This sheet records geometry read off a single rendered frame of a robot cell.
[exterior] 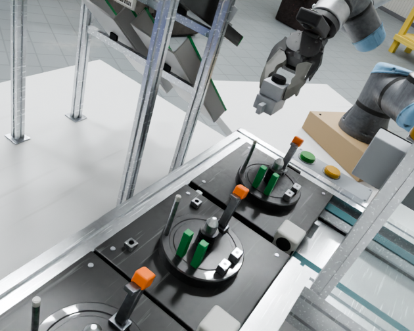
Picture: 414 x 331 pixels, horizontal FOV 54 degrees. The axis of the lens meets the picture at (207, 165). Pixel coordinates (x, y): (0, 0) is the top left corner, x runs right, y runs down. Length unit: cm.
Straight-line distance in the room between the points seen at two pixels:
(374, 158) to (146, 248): 37
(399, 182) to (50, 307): 49
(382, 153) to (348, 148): 68
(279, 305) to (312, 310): 9
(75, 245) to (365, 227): 44
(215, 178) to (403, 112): 58
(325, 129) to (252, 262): 73
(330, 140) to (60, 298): 98
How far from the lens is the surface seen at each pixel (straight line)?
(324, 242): 91
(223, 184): 82
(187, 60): 79
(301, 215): 84
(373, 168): 62
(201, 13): 75
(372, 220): 63
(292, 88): 83
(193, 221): 69
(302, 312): 77
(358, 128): 132
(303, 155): 103
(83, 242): 67
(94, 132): 106
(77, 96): 107
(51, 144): 101
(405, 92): 121
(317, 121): 137
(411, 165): 58
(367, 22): 102
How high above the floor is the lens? 147
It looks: 35 degrees down
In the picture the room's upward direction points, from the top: 20 degrees clockwise
